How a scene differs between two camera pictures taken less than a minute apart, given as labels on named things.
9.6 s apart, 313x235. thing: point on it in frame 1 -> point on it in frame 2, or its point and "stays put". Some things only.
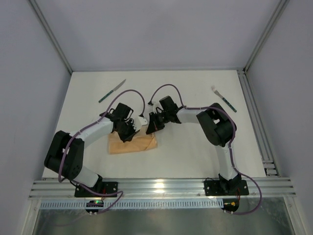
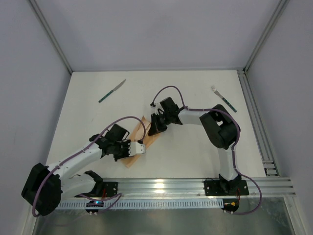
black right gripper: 153,121 stays put
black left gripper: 127,130 -> 122,150
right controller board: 231,204 stays put
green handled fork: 225,100 stays put
